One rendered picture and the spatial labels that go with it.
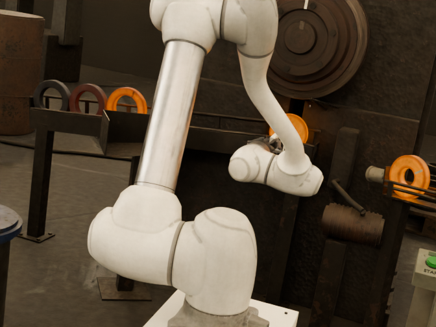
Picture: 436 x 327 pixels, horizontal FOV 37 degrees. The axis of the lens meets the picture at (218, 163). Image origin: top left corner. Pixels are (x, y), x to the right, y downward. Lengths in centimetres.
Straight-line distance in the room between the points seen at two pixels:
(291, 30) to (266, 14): 83
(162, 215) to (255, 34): 51
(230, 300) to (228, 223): 17
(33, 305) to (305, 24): 145
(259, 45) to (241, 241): 52
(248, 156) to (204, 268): 62
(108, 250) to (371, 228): 120
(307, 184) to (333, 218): 47
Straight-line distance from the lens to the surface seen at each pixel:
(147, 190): 151
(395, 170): 241
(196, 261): 145
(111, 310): 257
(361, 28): 250
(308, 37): 244
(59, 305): 258
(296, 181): 198
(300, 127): 258
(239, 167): 198
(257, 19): 163
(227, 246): 143
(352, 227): 243
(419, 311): 205
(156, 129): 156
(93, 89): 289
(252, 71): 175
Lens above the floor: 119
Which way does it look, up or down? 14 degrees down
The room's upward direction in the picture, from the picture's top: 9 degrees clockwise
